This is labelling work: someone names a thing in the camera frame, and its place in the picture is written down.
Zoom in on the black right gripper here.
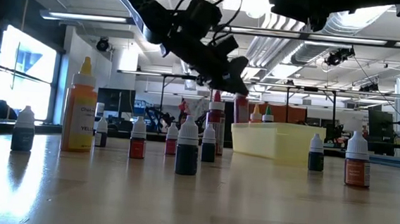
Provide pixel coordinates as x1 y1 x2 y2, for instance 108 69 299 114
268 0 400 37

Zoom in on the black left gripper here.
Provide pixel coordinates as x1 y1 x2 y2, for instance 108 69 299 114
157 27 254 97

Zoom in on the large red dye bottle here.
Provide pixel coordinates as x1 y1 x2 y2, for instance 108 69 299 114
204 89 228 156
232 92 251 125

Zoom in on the large orange dye bottle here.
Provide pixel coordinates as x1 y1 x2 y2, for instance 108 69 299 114
249 104 264 124

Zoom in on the large green dye bottle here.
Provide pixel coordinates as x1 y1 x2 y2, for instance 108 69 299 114
261 105 276 124

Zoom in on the yellow translucent plastic bin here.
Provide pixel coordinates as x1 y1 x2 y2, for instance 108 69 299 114
228 119 327 168

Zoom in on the small dark blue dye bottle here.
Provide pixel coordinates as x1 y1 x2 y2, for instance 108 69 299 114
200 122 218 163
11 105 37 153

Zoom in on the small red dye bottle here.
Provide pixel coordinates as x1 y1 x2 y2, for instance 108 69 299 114
128 116 148 161
164 122 180 156

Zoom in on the small black dye bottle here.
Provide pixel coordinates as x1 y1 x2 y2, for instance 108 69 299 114
175 114 202 177
94 116 109 149

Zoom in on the small dark green dye bottle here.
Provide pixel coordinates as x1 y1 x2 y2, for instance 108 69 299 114
307 132 326 172

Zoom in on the black monitor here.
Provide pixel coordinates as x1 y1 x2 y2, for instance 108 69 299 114
365 108 398 156
96 87 137 113

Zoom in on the small orange dye bottle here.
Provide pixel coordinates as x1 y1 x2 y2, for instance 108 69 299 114
343 130 374 189

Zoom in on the large yellow dye bottle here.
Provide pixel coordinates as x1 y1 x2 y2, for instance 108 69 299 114
60 55 101 154

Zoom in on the large window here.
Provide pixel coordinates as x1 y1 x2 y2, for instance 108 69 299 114
0 23 64 124

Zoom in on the silver ribbed air duct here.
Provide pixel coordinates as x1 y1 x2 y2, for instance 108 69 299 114
244 0 392 87

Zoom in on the black metal frame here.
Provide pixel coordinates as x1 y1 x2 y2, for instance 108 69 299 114
282 84 339 136

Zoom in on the orange partition wall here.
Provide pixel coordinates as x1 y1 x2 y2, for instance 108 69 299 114
246 101 308 126

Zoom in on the black ceiling camera rig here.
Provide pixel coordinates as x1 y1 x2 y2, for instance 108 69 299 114
358 82 380 94
324 44 356 68

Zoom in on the round black wall camera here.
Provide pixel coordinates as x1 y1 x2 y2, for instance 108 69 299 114
96 37 111 53

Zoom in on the black aluminium table frame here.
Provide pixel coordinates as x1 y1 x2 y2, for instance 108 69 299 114
0 118 400 172

